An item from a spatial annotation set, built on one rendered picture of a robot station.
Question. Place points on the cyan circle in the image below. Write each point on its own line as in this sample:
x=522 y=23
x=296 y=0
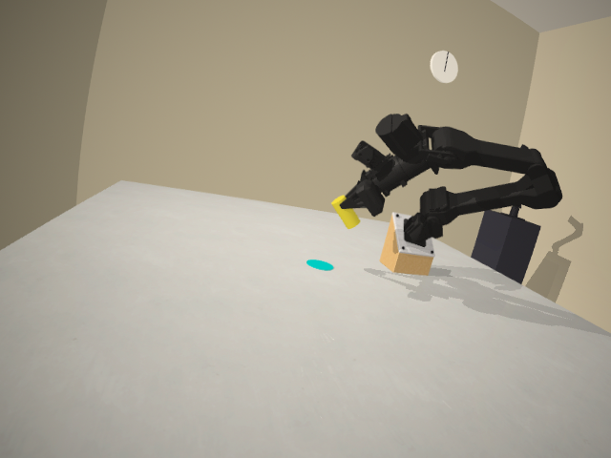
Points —
x=321 y=265

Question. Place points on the yellow cylinder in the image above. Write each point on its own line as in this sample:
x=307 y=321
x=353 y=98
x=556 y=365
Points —
x=348 y=216

